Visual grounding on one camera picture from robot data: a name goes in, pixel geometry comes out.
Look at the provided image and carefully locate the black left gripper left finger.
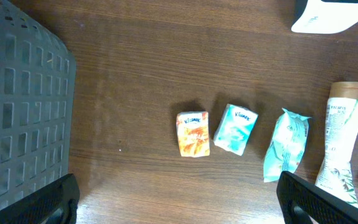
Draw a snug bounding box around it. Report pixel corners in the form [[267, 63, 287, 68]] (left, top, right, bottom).
[[0, 174, 80, 224]]

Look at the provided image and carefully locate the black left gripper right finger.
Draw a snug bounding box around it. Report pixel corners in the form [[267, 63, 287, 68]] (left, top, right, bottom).
[[277, 171, 358, 224]]

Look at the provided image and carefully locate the teal wet wipes packet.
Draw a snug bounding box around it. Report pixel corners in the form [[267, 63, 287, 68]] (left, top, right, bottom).
[[263, 108, 309, 182]]

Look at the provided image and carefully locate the teal Kleenex tissue pack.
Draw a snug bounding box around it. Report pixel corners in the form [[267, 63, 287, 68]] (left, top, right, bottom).
[[213, 104, 258, 156]]

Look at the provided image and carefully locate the white tube brown cap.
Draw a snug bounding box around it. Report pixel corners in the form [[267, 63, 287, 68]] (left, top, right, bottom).
[[315, 82, 358, 208]]

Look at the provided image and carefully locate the orange Kleenex tissue pack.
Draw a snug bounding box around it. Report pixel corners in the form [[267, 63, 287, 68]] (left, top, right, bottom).
[[177, 111, 210, 157]]

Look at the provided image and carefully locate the white barcode scanner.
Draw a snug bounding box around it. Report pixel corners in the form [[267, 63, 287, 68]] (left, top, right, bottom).
[[291, 0, 358, 34]]

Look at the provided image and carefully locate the grey plastic mesh basket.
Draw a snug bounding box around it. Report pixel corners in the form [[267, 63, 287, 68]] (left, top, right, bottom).
[[0, 0, 76, 210]]

